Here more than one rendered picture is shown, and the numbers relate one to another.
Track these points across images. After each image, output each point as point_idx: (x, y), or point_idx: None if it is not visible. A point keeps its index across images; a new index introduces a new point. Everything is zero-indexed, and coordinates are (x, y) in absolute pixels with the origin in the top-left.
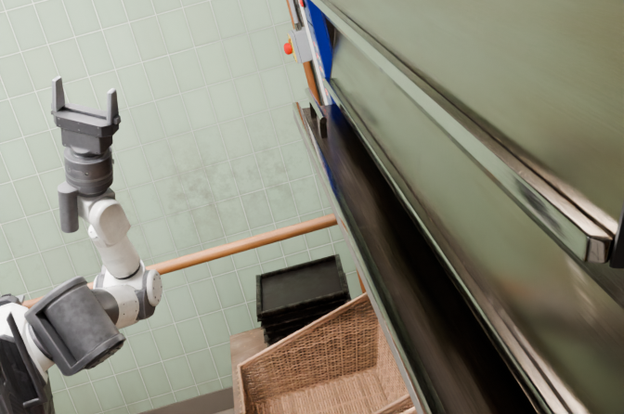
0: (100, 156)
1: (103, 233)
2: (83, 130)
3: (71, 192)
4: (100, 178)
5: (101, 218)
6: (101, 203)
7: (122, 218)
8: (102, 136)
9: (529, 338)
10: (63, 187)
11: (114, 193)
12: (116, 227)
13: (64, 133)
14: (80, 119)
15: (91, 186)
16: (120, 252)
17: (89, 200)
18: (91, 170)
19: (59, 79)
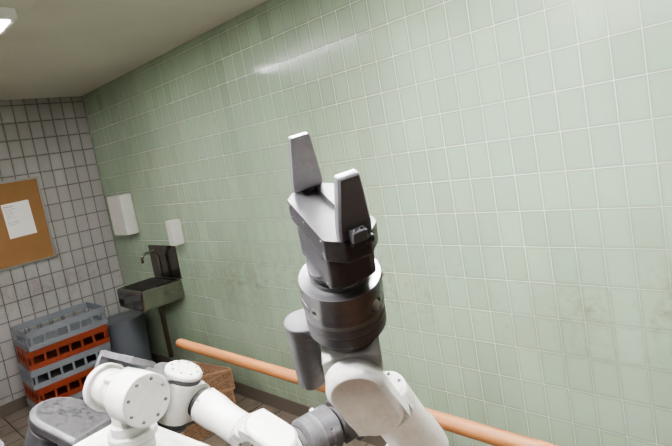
0: (345, 291)
1: (343, 416)
2: (309, 237)
3: (296, 332)
4: (338, 329)
5: (336, 394)
6: (341, 369)
7: (383, 404)
8: (328, 260)
9: None
10: (294, 319)
11: (380, 357)
12: (372, 414)
13: (299, 232)
14: (311, 215)
15: (324, 335)
16: (398, 442)
17: (329, 354)
18: (320, 310)
19: (303, 137)
